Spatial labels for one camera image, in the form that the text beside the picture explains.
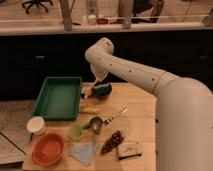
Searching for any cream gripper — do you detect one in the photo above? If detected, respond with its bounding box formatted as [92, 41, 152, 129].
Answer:
[90, 65, 108, 84]

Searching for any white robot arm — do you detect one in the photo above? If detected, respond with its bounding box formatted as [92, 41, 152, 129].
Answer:
[85, 38, 213, 171]

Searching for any green plastic tray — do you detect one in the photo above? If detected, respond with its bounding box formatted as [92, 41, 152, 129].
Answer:
[32, 77, 82, 121]

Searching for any dark teal bowl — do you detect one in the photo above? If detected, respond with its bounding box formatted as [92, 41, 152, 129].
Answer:
[92, 83, 112, 98]

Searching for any small orange ball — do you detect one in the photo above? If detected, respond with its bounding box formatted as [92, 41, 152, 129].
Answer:
[88, 90, 93, 97]

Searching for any metal measuring cup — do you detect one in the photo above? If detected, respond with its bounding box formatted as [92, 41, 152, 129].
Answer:
[83, 117, 103, 134]

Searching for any red item on ledge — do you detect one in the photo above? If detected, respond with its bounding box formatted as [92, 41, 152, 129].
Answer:
[96, 18, 109, 25]

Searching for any white cup on ledge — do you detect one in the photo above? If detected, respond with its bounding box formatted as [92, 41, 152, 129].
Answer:
[88, 15, 97, 25]

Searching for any green plastic cup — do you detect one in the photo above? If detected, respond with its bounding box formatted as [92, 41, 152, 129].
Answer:
[68, 124, 83, 140]

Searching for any brown grape bunch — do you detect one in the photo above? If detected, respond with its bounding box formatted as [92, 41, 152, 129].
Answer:
[101, 131, 124, 155]

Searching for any blue grey cloth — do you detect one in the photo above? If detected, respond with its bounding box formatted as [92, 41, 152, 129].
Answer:
[69, 142, 100, 166]

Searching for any white paper cup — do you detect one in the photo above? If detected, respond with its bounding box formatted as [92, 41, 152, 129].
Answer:
[27, 116, 46, 135]

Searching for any orange bowl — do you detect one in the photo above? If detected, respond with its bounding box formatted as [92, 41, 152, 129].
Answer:
[32, 133, 64, 167]

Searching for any black office chair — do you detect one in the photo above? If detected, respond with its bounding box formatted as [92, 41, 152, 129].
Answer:
[22, 0, 53, 14]

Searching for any black cable left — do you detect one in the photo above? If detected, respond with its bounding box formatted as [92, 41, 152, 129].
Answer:
[0, 131, 34, 155]

